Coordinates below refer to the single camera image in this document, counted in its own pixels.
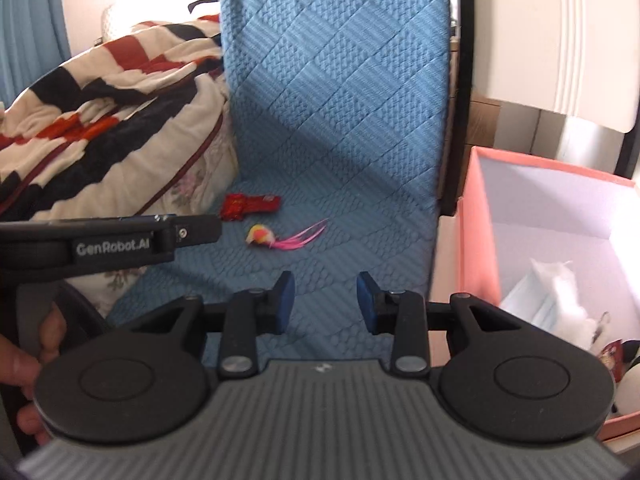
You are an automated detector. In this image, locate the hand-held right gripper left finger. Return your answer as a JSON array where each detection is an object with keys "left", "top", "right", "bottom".
[{"left": 127, "top": 271, "right": 296, "bottom": 376}]

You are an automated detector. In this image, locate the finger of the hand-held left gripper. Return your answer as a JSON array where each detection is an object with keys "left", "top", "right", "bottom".
[{"left": 170, "top": 214, "right": 223, "bottom": 247}]

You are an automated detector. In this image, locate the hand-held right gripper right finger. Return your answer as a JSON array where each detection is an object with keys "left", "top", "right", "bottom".
[{"left": 356, "top": 271, "right": 526, "bottom": 376}]

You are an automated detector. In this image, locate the small yellow-haired doll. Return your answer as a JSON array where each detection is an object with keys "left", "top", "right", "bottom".
[{"left": 245, "top": 219, "right": 329, "bottom": 252}]

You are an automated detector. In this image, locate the pink cardboard box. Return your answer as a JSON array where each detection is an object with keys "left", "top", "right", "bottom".
[{"left": 457, "top": 145, "right": 640, "bottom": 441}]

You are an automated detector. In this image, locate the clear bag of white fluff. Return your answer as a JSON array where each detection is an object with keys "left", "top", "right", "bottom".
[{"left": 529, "top": 257, "right": 593, "bottom": 348}]

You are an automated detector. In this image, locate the panda head plush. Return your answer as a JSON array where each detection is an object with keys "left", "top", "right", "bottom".
[{"left": 615, "top": 340, "right": 640, "bottom": 413}]

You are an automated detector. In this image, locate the person's left hand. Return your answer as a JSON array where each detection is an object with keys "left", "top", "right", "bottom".
[{"left": 0, "top": 307, "right": 68, "bottom": 448}]

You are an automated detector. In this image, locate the floral bed sheet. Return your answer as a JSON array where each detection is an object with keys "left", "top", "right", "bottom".
[{"left": 65, "top": 140, "right": 241, "bottom": 316}]

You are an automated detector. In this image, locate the small red wrapper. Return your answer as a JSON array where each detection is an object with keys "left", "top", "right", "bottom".
[{"left": 220, "top": 192, "right": 282, "bottom": 222}]

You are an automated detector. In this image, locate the red black white striped blanket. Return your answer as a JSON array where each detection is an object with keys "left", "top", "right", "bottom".
[{"left": 0, "top": 15, "right": 231, "bottom": 221}]

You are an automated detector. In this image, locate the blue quilted sofa cover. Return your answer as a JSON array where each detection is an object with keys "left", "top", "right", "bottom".
[{"left": 107, "top": 0, "right": 451, "bottom": 361}]

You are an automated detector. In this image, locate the white knit pillow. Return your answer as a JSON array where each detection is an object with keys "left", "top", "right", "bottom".
[{"left": 100, "top": 4, "right": 123, "bottom": 43}]

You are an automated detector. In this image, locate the blue curtain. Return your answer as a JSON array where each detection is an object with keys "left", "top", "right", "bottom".
[{"left": 0, "top": 0, "right": 68, "bottom": 111}]

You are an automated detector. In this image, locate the cream chair with black frame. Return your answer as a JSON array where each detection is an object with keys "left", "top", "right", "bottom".
[{"left": 430, "top": 0, "right": 640, "bottom": 366}]

